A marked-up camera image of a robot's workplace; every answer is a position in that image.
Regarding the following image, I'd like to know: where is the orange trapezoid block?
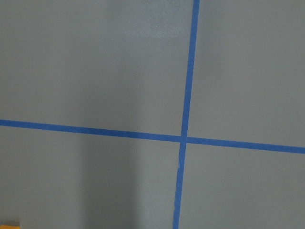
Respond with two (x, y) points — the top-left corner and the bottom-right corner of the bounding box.
(0, 222), (21, 229)

